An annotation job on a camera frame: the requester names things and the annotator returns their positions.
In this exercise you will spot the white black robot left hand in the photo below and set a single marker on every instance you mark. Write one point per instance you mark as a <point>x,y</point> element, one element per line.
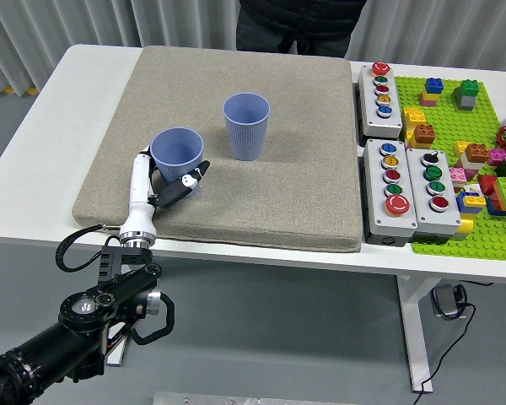
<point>139,211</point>

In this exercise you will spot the magenta toy brick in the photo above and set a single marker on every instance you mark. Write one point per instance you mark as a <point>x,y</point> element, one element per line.
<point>496,157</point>

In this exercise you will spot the grey box with selector switch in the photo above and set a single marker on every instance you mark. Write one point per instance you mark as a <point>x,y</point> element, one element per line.
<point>430,221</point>

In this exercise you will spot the person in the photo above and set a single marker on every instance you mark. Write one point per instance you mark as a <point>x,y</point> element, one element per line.
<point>295,25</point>

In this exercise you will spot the blue yellow pink brick stack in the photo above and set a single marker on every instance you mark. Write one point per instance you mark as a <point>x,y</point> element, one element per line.
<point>432,90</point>

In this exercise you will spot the blue ribbed plastic cup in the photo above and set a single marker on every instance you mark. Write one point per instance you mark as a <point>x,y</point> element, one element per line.
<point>177,164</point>
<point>249,135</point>

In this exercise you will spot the green grey brick stack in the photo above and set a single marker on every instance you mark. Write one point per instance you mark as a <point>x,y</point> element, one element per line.
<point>468,95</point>

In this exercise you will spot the white table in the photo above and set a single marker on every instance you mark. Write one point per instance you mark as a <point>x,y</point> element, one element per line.
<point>278,261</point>

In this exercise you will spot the grey power adapter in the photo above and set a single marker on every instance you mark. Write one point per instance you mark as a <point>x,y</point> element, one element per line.
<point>447,301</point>

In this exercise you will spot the red toy brick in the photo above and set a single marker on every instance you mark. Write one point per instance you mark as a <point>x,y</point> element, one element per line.
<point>487,185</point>

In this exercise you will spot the grey five-button box small buttons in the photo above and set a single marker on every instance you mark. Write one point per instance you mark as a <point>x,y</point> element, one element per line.
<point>373,122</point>

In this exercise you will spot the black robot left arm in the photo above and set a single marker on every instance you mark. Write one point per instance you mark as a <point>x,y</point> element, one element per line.
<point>38,350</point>

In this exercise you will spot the grey box with emergency button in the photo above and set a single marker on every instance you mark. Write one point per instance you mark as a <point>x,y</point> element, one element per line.
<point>377,219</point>

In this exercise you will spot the grey-brown fabric mat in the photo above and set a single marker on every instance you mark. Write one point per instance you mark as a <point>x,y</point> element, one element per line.
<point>278,190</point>

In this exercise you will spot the orange brown toy brick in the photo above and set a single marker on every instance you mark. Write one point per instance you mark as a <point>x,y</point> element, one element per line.
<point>425,135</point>

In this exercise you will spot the yellow toy brick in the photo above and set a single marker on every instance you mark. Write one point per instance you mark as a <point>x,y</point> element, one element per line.
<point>460,148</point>

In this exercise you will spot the green toy brick baseplate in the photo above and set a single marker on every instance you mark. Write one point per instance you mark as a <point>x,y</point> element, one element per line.
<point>447,126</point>

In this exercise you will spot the yellow grey brick stack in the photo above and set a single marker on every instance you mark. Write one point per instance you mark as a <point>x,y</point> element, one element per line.
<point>464,228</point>

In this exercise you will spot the brown white brick stack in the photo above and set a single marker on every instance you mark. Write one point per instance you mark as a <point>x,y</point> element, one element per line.
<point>477,154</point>

